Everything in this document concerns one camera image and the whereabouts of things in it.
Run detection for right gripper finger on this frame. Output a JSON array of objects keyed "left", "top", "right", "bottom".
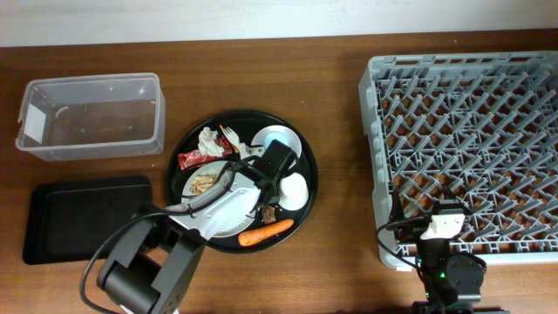
[
  {"left": 442, "top": 187, "right": 463, "bottom": 210},
  {"left": 390, "top": 188, "right": 405, "bottom": 221}
]

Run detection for brown food scrap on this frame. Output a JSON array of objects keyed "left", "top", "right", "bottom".
[{"left": 262, "top": 205, "right": 276, "bottom": 225}]

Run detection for orange carrot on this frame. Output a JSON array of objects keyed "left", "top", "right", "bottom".
[{"left": 238, "top": 219, "right": 294, "bottom": 247}]

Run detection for grey plate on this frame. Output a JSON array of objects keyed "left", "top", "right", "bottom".
[{"left": 176, "top": 160, "right": 261, "bottom": 240}]

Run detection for white napkin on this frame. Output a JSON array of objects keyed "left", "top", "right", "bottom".
[{"left": 198, "top": 126, "right": 225, "bottom": 157}]

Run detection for rice and pasta leftovers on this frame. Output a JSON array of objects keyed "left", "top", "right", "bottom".
[{"left": 189, "top": 169, "right": 220, "bottom": 195}]

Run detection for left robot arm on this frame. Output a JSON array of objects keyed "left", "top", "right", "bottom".
[{"left": 97, "top": 140, "right": 297, "bottom": 313}]

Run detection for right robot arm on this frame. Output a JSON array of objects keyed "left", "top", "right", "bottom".
[{"left": 387, "top": 188, "right": 487, "bottom": 314}]

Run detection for grey dishwasher rack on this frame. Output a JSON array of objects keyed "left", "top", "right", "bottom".
[{"left": 358, "top": 51, "right": 557, "bottom": 265}]

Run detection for white cup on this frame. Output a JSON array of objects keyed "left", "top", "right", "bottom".
[{"left": 278, "top": 173, "right": 309, "bottom": 211}]

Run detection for light blue cup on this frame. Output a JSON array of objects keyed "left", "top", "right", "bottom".
[{"left": 263, "top": 133, "right": 289, "bottom": 148}]

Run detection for white bowl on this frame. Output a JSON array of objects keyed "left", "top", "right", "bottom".
[{"left": 251, "top": 125, "right": 302, "bottom": 158}]

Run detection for round black serving tray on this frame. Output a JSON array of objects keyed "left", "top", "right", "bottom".
[{"left": 165, "top": 110, "right": 318, "bottom": 254}]

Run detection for white plastic fork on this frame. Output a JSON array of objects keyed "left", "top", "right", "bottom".
[{"left": 221, "top": 126, "right": 249, "bottom": 159}]

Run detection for wooden chopstick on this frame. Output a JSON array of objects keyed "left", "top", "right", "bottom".
[{"left": 220, "top": 125, "right": 240, "bottom": 154}]

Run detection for red snack wrapper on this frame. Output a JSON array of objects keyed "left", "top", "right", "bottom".
[{"left": 177, "top": 137, "right": 234, "bottom": 170}]

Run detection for black rectangular tray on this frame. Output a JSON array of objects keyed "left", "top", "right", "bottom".
[{"left": 22, "top": 176, "right": 153, "bottom": 265}]

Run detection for clear plastic bin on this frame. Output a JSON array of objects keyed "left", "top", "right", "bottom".
[{"left": 15, "top": 72, "right": 166, "bottom": 161}]

